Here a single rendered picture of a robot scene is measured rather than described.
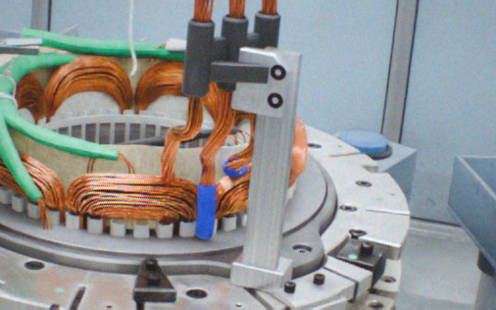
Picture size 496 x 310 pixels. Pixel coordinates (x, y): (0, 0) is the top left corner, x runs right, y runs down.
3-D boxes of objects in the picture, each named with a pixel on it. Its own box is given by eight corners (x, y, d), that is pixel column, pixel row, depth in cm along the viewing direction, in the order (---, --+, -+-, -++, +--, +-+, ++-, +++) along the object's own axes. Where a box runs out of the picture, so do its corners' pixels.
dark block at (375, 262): (330, 282, 59) (336, 246, 58) (347, 264, 61) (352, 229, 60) (370, 292, 58) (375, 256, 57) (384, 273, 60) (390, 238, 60)
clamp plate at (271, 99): (282, 119, 50) (288, 57, 49) (229, 109, 51) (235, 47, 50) (285, 116, 51) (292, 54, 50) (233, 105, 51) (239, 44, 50)
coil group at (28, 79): (-16, 157, 64) (-15, 88, 62) (23, 124, 70) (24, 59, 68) (12, 162, 64) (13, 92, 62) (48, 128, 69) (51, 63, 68)
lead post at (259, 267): (280, 296, 53) (308, 58, 49) (228, 284, 54) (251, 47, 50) (291, 281, 55) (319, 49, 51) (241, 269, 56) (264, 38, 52)
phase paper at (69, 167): (1, 207, 57) (2, 128, 56) (12, 196, 59) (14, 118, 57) (146, 234, 56) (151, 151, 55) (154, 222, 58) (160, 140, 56)
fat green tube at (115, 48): (15, 59, 69) (16, 29, 68) (37, 43, 73) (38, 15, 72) (242, 89, 67) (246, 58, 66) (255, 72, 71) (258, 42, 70)
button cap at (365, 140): (372, 159, 89) (374, 147, 88) (328, 145, 91) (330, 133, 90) (394, 146, 92) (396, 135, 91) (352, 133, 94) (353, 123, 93)
